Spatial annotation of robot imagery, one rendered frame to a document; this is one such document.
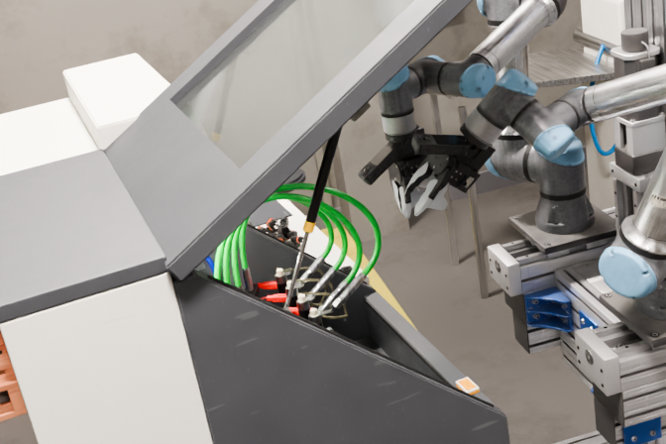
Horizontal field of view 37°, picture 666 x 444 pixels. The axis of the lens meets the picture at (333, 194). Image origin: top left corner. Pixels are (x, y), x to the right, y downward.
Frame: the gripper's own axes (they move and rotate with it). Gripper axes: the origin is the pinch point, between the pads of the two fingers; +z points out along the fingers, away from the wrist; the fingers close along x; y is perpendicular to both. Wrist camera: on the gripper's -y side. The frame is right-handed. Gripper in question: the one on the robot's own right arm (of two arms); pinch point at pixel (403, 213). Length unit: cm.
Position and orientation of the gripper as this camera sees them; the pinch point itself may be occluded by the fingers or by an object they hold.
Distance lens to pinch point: 231.4
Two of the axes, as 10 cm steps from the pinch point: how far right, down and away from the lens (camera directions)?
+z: 1.6, 9.2, 3.7
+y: 9.2, -2.8, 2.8
